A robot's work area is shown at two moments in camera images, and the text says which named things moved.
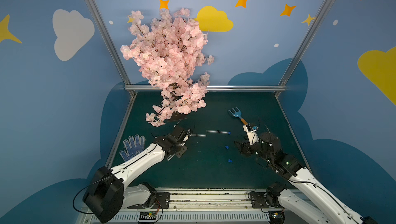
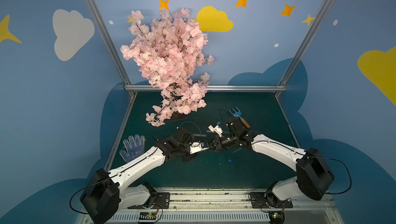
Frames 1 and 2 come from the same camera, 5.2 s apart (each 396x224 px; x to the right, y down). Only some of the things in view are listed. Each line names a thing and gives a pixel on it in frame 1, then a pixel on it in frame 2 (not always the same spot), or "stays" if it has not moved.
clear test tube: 217,131 stays
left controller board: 147,217 stays
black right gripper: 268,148 to 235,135
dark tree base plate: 176,115 stays
